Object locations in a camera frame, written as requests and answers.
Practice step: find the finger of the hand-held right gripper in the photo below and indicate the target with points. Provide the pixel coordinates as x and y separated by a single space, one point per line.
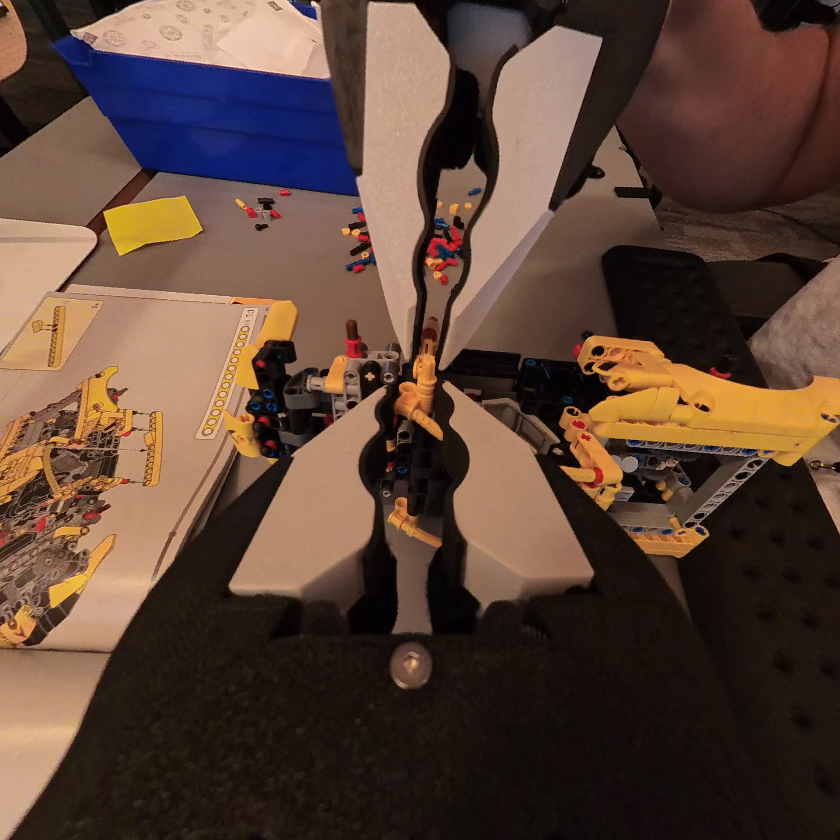
525 131
394 131

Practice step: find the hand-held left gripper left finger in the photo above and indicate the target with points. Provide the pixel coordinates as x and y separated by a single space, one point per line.
308 525

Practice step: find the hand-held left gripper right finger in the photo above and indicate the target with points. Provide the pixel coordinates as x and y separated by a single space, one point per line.
518 525

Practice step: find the yellow black brick car model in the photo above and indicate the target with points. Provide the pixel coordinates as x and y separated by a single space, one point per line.
689 407

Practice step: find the person's right forearm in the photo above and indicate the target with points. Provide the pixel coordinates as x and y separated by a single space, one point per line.
735 118

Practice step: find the grey desk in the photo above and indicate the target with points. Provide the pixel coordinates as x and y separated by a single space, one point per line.
295 275

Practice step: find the pile of small brick pins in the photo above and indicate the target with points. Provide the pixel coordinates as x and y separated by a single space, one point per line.
441 249

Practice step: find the small cluster of brick pins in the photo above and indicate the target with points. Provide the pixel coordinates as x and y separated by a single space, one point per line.
264 200

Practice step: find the blue storage bin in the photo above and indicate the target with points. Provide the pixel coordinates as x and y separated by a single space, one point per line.
216 111

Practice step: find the black sleeve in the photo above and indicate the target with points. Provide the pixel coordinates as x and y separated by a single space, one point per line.
800 13

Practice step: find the open instruction booklet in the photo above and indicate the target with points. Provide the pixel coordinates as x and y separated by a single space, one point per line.
164 367

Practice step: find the yellow paper sheet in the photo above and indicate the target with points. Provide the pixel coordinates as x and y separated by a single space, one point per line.
151 223

